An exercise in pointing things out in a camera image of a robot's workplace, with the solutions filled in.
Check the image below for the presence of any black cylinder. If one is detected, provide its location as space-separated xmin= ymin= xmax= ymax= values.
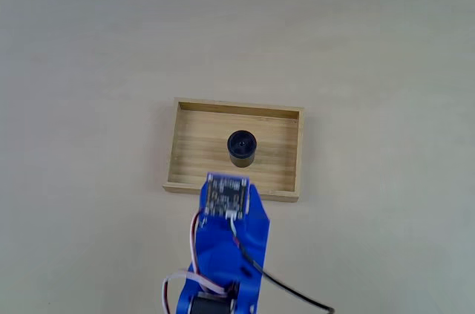
xmin=226 ymin=130 xmax=261 ymax=169

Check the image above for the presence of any shallow wooden box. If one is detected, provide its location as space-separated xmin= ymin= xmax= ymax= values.
xmin=162 ymin=97 xmax=305 ymax=203

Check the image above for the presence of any white red black servo cable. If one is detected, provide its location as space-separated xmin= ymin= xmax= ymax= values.
xmin=189 ymin=210 xmax=229 ymax=295

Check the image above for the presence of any blue camera circuit board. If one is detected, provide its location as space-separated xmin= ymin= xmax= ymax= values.
xmin=203 ymin=172 xmax=250 ymax=220

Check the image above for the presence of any black camera cable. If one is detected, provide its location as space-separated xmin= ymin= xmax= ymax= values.
xmin=229 ymin=215 xmax=335 ymax=314

